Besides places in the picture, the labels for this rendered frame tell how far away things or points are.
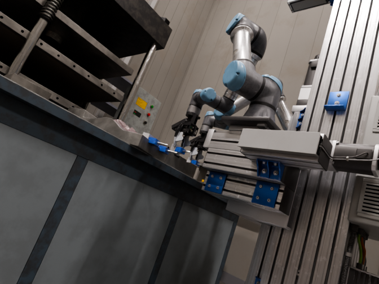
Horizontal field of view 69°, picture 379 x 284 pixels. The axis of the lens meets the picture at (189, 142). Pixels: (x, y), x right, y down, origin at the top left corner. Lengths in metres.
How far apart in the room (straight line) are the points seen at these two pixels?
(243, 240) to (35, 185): 3.00
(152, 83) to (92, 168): 4.20
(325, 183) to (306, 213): 0.13
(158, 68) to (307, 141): 4.72
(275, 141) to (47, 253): 0.92
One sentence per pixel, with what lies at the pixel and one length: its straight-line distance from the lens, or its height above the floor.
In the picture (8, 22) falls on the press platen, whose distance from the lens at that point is 1.99.
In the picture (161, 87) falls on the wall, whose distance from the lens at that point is 5.42.
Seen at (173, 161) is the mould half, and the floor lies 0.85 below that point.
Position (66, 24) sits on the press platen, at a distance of 2.15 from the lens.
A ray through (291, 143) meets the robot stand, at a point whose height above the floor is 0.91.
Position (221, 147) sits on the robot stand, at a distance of 1.16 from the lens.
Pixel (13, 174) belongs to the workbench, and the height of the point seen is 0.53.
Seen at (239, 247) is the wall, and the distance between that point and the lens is 3.78.
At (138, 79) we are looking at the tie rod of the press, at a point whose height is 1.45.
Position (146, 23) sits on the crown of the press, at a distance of 2.36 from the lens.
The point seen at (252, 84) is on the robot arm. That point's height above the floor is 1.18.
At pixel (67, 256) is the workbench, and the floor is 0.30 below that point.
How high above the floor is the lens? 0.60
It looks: 14 degrees up
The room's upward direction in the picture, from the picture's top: 20 degrees clockwise
